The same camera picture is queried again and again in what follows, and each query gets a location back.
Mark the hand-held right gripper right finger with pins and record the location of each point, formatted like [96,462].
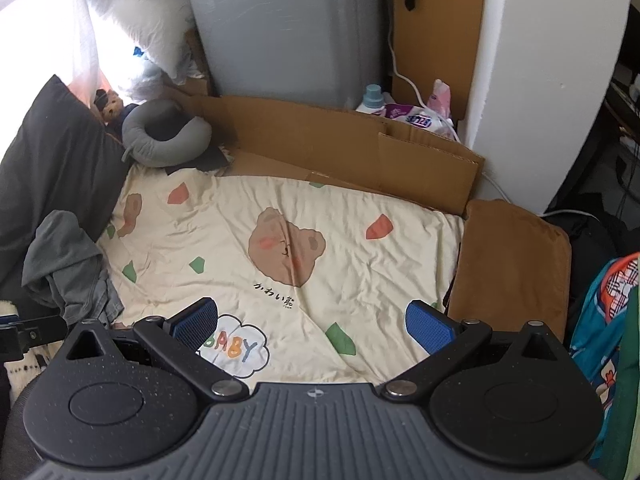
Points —
[427,327]

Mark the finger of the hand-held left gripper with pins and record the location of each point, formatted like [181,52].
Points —
[30,334]

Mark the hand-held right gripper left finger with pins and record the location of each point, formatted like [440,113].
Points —
[192,324]

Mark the white spotted fluffy blanket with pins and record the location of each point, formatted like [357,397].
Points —
[25,375]

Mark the grey-green garment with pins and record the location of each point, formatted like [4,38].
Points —
[60,250]

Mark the cream bear-print blanket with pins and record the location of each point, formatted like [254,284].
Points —
[350,280]

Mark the brown cushion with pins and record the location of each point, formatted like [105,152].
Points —
[510,260]

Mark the black cloth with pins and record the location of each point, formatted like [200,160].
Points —
[210,160]

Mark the colourful backpack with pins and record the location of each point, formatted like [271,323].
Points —
[600,320]

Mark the dark grey pillow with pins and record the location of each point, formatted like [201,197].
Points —
[50,160]

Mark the black bag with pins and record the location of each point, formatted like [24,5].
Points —
[590,240]

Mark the purple tissue pack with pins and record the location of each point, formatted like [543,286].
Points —
[415,119]

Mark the green cloth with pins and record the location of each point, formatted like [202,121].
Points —
[631,385]

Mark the brown cardboard sheet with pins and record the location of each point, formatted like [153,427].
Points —
[325,135]

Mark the pink packet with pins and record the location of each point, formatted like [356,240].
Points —
[440,97]

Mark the brown teddy bear toy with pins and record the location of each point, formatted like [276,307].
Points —
[112,107]

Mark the clear plastic bag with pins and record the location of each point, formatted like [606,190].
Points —
[145,80]

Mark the brown upright board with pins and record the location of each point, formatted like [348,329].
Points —
[440,35]

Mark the dark shelf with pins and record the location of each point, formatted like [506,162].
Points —
[625,110]

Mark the sheer curtain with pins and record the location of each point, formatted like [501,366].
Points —
[85,35]

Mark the white pillow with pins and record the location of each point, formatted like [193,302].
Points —
[145,20]

